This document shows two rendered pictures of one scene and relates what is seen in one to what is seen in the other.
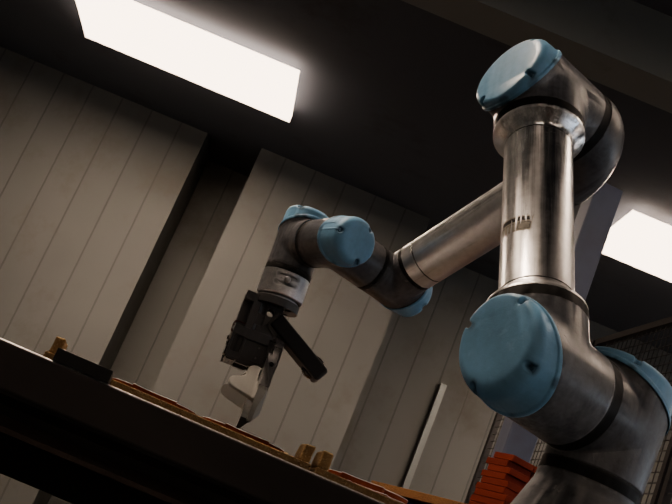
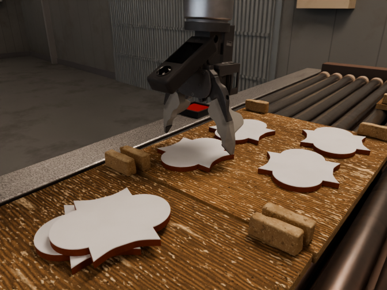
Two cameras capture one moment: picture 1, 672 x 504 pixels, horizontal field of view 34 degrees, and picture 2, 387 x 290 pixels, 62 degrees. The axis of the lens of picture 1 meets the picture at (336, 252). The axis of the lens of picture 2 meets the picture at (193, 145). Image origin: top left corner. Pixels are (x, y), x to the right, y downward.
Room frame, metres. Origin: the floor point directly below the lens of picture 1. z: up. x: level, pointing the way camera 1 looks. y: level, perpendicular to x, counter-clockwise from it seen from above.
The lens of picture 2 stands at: (2.03, -0.34, 1.18)
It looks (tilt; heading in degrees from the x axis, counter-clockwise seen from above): 23 degrees down; 136
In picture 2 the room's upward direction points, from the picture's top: straight up
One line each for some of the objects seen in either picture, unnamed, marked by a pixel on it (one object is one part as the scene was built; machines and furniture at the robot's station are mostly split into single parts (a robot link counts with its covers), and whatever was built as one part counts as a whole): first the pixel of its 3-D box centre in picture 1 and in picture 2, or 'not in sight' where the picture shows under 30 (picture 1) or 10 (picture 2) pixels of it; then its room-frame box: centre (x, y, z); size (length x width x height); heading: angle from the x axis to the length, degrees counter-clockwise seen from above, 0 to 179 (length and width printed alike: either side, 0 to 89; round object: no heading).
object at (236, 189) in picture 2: (172, 421); (265, 153); (1.73, 0.13, 0.93); 0.41 x 0.35 x 0.02; 95
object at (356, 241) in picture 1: (343, 247); not in sight; (1.58, -0.01, 1.25); 0.11 x 0.11 x 0.08; 31
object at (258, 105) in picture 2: (58, 347); (257, 105); (1.58, 0.32, 0.95); 0.06 x 0.02 x 0.03; 5
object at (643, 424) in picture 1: (608, 418); not in sight; (1.20, -0.36, 1.08); 0.13 x 0.12 x 0.14; 121
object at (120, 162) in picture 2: (322, 461); (120, 162); (1.62, -0.10, 0.95); 0.06 x 0.02 x 0.03; 6
